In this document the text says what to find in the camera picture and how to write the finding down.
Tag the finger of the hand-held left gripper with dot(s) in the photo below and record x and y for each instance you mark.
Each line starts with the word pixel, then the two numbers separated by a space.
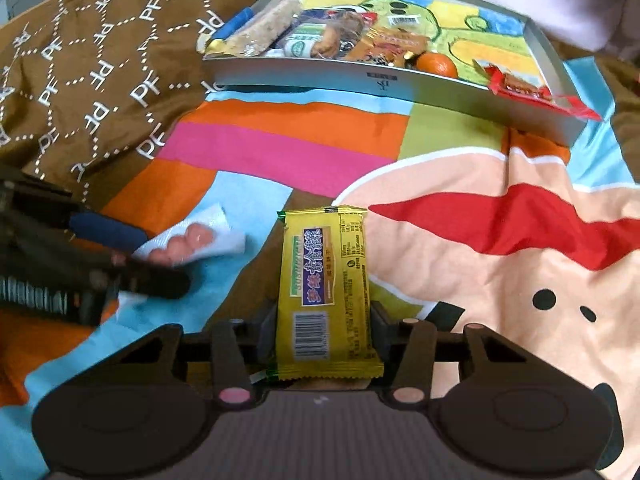
pixel 105 227
pixel 155 277

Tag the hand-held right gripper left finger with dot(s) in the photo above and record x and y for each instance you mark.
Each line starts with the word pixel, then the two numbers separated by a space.
pixel 230 355

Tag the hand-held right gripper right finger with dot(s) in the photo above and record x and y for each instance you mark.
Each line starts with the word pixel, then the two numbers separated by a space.
pixel 417 355

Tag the yellow biscuit packet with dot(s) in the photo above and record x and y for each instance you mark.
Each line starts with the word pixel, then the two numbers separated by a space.
pixel 325 285

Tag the blue and white snack packet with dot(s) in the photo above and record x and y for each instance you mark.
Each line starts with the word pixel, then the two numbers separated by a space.
pixel 240 20

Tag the nougat bar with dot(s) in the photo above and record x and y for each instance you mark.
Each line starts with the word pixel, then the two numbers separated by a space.
pixel 265 30

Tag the grey shallow tray box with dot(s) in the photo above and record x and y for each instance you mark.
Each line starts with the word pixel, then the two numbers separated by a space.
pixel 400 85

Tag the green label snack packet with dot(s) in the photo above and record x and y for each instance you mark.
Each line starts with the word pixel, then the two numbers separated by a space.
pixel 302 42

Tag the red snack packet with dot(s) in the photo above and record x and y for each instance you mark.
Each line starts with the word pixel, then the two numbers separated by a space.
pixel 530 90

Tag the orange tangerine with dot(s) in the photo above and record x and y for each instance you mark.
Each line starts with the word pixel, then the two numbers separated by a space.
pixel 437 65

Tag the gold foil snack packet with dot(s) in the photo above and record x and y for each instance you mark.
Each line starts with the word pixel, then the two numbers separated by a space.
pixel 385 47

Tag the clear packet of mixed nuts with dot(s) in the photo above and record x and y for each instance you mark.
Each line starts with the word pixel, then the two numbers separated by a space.
pixel 350 22

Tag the colourful printed blanket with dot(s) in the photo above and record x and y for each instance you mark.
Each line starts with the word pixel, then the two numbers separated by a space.
pixel 500 260

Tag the brown patterned quilt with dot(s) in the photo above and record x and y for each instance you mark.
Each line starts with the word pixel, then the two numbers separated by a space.
pixel 100 85

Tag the colourful cartoon drawing sheet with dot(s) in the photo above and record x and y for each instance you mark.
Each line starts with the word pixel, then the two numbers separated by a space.
pixel 500 30

